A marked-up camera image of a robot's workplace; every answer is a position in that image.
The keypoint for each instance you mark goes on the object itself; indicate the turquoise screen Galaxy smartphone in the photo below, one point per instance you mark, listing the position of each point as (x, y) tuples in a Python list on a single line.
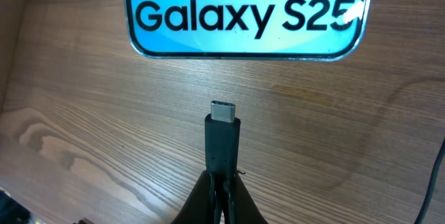
[(291, 30)]

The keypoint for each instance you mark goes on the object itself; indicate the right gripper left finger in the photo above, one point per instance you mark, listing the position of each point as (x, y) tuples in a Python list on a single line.
[(198, 208)]

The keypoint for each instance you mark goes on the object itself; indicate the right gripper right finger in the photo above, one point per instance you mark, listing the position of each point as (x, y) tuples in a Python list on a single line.
[(241, 208)]

